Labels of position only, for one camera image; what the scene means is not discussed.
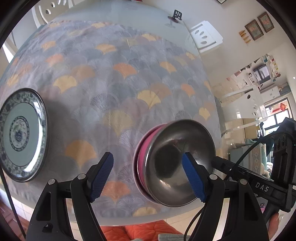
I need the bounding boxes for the wooden wall hooks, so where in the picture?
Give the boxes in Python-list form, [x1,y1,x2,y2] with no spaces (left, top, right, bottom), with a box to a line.
[239,30,251,44]

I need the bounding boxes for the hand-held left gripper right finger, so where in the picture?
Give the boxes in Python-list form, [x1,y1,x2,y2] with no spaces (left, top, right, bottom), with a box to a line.
[182,152,270,241]

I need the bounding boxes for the dark television screen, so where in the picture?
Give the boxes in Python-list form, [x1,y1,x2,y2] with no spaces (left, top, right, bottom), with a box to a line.
[253,65,271,81]

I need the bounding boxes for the floral porcelain plate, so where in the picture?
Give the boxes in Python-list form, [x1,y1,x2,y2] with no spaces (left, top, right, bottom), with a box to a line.
[0,89,49,183]

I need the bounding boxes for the black phone stand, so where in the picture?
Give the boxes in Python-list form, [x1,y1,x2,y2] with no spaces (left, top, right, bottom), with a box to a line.
[168,9,183,24]

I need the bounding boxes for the person's right hand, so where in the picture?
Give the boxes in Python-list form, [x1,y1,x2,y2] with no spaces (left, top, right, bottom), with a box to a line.
[268,213,281,240]

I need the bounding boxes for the orange quilted cushion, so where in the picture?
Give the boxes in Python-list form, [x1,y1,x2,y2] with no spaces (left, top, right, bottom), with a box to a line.
[99,219,188,241]

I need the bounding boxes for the pink floral bowl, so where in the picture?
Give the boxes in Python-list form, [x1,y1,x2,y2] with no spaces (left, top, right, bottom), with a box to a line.
[133,126,160,197]

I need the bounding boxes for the grey cloth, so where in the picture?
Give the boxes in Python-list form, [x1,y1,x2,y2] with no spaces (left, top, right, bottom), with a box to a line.
[158,233,185,241]

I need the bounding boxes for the framed floral wall picture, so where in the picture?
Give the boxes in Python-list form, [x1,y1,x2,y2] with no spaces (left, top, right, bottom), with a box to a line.
[245,19,264,41]
[257,11,275,33]

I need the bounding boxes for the white plastic chair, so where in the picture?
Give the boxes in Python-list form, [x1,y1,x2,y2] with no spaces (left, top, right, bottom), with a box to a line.
[220,87,267,135]
[189,20,223,54]
[31,0,77,26]

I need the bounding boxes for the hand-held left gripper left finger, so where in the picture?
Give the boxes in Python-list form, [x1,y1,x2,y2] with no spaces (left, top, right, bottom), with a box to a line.
[25,152,114,241]

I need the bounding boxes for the ginkgo leaf pattern tablecloth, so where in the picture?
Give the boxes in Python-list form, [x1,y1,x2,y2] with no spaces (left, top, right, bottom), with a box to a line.
[0,20,223,219]

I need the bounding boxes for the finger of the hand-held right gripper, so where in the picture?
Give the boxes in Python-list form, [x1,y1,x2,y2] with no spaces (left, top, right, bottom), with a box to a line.
[211,156,253,181]

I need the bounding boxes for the steel bowl pink exterior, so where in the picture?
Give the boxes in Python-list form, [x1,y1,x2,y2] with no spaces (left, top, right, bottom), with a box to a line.
[141,119,216,207]

